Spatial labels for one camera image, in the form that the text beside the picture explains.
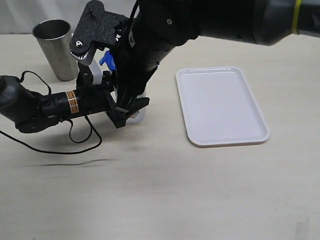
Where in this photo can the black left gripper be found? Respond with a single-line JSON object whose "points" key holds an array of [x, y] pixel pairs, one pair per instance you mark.
{"points": [[108, 86]]}

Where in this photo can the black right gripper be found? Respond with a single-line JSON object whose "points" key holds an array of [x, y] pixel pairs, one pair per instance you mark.
{"points": [[134, 68]]}

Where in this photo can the clear plastic tall container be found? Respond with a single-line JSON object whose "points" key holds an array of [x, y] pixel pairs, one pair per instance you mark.
{"points": [[139, 115]]}

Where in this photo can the blue plastic container lid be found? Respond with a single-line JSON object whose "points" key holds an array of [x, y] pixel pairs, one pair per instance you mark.
{"points": [[108, 59]]}

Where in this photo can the stainless steel tumbler cup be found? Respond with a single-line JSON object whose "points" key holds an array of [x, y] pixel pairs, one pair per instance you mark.
{"points": [[53, 37]]}

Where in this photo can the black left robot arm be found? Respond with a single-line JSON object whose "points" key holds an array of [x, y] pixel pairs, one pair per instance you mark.
{"points": [[33, 112]]}

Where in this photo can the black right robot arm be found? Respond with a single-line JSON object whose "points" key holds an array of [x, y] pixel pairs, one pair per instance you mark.
{"points": [[156, 27]]}

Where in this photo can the white rectangular plastic tray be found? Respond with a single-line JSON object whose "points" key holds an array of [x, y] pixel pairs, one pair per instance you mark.
{"points": [[219, 108]]}

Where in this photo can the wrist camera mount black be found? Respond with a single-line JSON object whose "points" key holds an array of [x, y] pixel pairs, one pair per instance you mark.
{"points": [[90, 75]]}

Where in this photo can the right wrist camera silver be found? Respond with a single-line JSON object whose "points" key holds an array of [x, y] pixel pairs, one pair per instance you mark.
{"points": [[96, 30]]}

